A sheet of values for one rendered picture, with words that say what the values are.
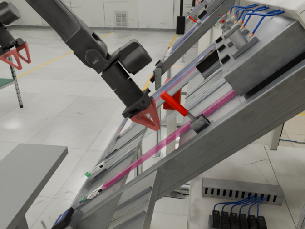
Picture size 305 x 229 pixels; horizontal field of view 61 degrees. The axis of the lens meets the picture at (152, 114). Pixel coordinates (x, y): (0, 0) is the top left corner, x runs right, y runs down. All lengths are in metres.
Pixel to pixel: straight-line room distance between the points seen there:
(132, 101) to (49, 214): 1.32
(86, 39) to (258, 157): 0.87
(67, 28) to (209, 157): 0.40
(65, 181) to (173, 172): 1.61
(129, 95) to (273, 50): 0.34
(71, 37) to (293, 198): 0.86
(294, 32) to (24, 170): 1.05
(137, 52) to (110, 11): 9.10
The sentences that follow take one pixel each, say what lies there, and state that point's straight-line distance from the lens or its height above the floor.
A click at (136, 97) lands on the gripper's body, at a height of 1.02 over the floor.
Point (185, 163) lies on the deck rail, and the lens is 0.49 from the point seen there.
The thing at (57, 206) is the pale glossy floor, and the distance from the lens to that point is 1.89.
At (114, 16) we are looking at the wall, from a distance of 9.70.
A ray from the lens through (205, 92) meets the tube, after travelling 0.64.
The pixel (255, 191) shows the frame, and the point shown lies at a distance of 0.95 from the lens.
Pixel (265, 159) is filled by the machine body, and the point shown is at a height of 0.62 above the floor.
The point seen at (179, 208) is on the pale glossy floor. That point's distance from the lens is 1.78.
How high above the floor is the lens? 1.26
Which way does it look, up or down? 25 degrees down
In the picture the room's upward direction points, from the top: straight up
